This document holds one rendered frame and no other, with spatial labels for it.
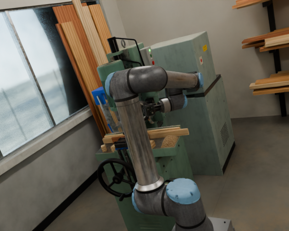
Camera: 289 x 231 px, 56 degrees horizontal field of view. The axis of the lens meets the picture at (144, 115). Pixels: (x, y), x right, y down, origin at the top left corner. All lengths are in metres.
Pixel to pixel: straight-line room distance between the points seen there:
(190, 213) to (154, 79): 0.62
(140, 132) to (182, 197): 0.34
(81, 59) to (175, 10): 1.51
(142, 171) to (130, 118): 0.27
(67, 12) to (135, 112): 2.47
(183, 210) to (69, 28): 2.60
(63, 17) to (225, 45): 2.09
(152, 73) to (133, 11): 3.22
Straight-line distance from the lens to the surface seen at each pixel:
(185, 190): 1.29
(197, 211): 1.33
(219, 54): 3.94
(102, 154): 1.93
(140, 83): 1.15
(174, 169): 2.02
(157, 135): 1.86
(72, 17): 3.57
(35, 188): 3.04
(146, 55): 1.99
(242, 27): 3.82
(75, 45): 3.37
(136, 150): 1.27
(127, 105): 1.21
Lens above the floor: 1.64
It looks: 18 degrees down
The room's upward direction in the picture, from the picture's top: 17 degrees counter-clockwise
